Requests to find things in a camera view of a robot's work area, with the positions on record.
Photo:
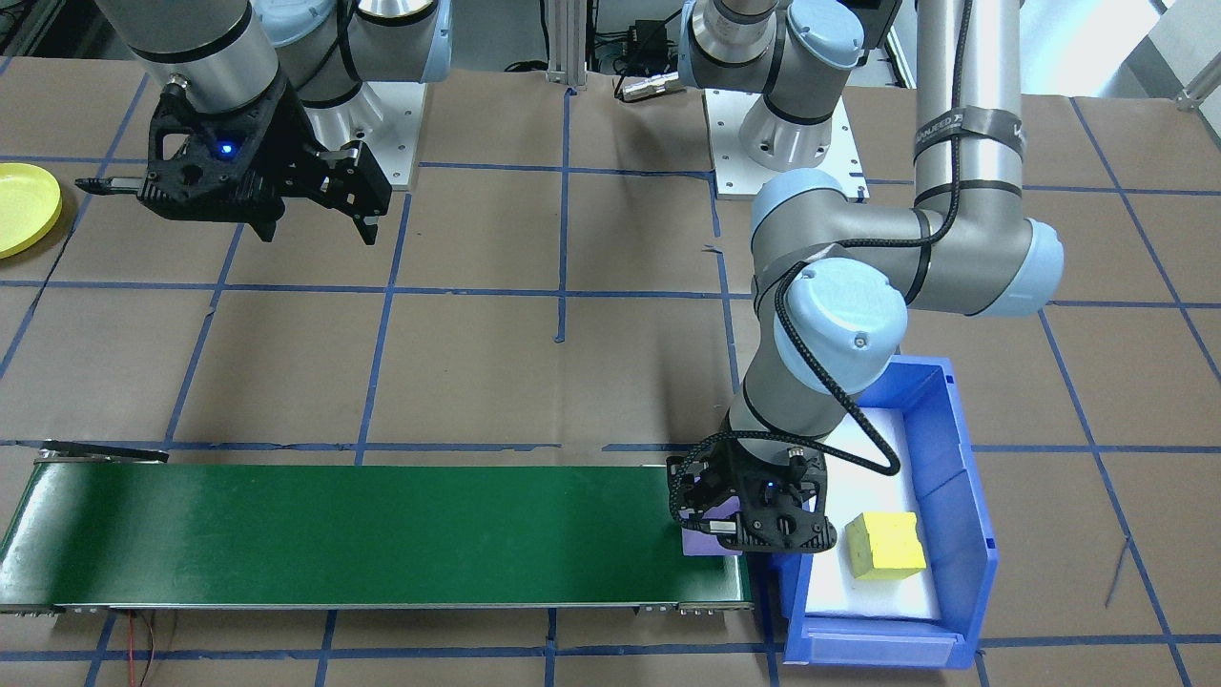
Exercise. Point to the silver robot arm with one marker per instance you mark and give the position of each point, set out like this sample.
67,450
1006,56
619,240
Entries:
963,248
210,48

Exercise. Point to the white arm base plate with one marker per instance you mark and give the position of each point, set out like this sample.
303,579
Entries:
730,176
401,124

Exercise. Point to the yellow foam block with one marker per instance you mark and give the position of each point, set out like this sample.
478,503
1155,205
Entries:
887,546

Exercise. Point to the purple foam block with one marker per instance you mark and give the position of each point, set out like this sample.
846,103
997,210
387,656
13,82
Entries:
701,546

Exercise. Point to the yellow plate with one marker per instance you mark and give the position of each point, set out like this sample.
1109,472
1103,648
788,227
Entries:
24,210

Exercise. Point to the green conveyor belt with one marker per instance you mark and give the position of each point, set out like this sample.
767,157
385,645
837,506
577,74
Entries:
334,530

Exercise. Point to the white foam pad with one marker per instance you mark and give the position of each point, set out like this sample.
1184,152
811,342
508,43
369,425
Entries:
873,596

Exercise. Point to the black power adapter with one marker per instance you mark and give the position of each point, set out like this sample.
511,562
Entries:
649,34

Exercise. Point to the aluminium frame post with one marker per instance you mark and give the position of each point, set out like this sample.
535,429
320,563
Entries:
567,43

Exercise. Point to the blue plastic bin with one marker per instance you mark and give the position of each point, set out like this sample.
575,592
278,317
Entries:
959,534

